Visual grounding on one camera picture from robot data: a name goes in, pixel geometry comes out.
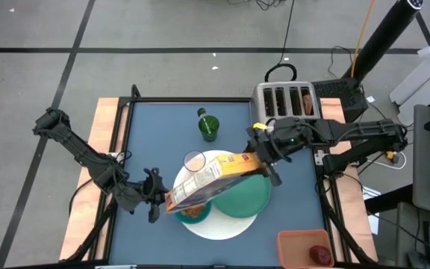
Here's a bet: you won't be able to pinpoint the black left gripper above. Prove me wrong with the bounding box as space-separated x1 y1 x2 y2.
140 167 171 224

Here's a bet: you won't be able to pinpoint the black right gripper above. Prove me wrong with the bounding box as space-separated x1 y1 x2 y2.
246 117 315 187

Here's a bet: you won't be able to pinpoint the teal plastic bowl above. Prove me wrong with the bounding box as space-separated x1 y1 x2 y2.
173 201 213 225

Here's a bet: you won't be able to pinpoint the purple yellow cereal box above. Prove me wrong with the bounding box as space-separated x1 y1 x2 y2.
164 152 267 214

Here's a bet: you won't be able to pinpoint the brown raisin bagel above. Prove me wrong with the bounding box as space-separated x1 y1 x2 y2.
302 93 314 115

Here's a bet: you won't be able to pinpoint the green patterned bottle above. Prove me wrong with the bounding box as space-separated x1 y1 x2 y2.
197 108 220 143

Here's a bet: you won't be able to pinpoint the red apple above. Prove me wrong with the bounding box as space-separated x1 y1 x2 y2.
309 245 332 265

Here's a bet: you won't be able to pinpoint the green round plate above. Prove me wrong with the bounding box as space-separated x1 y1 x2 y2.
213 173 272 219

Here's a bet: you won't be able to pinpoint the brown cereal flakes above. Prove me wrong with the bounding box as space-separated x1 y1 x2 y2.
180 204 207 219

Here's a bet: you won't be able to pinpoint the clear drinking glass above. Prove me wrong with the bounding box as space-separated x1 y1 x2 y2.
183 149 207 173

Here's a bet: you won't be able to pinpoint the white round woven placemat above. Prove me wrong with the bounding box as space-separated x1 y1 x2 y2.
172 149 259 241

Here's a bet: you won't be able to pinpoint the orange plastic bin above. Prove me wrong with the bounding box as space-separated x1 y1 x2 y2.
276 229 335 269

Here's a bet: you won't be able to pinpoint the silver four-slot toaster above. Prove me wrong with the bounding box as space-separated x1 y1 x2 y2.
250 81 323 132

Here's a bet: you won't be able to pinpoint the white paper sheet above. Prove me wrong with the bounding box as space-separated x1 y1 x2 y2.
362 185 382 235

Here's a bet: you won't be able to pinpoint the black perforated box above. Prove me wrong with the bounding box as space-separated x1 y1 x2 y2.
311 77 370 124

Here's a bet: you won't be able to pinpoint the white bulky object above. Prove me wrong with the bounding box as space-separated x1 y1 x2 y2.
389 36 430 126

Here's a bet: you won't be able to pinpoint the black round pole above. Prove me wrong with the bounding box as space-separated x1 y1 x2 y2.
343 0 424 81

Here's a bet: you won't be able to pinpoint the black toaster power cable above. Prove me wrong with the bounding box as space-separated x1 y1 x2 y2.
264 0 298 83

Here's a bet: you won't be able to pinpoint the yellow cable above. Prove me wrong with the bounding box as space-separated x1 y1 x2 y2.
351 0 376 78

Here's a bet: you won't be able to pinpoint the black floor cables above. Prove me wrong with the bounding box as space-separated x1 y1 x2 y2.
228 0 287 11

